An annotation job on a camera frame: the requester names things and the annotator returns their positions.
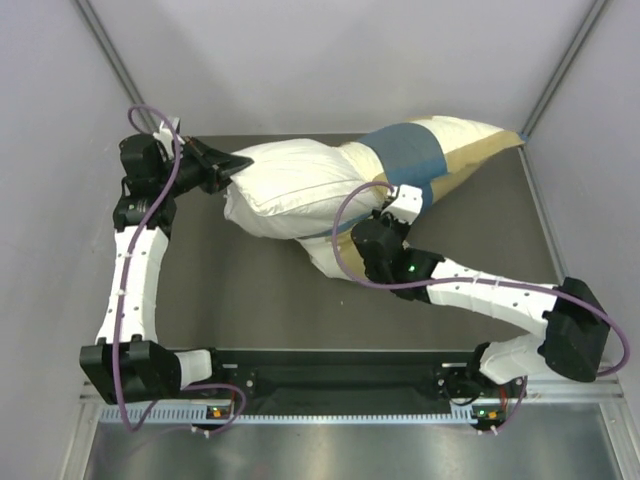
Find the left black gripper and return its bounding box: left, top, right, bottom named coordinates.
left=153, top=134, right=250, bottom=197

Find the white pillow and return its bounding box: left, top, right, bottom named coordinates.
left=224, top=138, right=367, bottom=239

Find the checkered blue beige white pillowcase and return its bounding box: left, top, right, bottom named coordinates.
left=298, top=116, right=527, bottom=280

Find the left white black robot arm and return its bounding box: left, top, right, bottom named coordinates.
left=79, top=133, right=253, bottom=405

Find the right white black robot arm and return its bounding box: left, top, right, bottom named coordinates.
left=351, top=213, right=610, bottom=396

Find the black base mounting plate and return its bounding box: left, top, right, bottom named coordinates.
left=213, top=349, right=524, bottom=399

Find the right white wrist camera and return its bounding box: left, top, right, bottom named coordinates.
left=382, top=184, right=423, bottom=225

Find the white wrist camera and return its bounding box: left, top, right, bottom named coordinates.
left=152, top=117, right=184, bottom=152
left=382, top=184, right=423, bottom=225

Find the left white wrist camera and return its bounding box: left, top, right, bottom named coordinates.
left=152, top=117, right=184, bottom=152

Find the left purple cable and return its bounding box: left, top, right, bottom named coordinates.
left=112, top=104, right=247, bottom=434

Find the purple cable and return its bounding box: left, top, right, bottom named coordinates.
left=112, top=104, right=247, bottom=434
left=332, top=182, right=631, bottom=376

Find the left aluminium frame post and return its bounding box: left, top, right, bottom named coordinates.
left=71, top=0, right=145, bottom=105

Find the aluminium frame post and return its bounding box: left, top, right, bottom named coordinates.
left=521, top=0, right=611, bottom=138
left=71, top=0, right=145, bottom=105

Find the grey slotted cable duct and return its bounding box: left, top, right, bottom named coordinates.
left=99, top=403, right=506, bottom=426

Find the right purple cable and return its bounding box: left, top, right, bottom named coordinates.
left=332, top=182, right=631, bottom=376

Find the right aluminium frame post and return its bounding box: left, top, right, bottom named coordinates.
left=521, top=0, right=611, bottom=138

